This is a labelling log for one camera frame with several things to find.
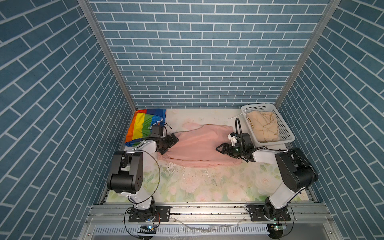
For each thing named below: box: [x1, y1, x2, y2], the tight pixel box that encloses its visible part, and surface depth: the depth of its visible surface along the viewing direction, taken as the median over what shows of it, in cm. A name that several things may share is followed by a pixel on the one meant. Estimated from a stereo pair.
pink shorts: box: [157, 122, 243, 167], surface depth 101 cm
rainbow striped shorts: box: [125, 109, 167, 147], surface depth 110 cm
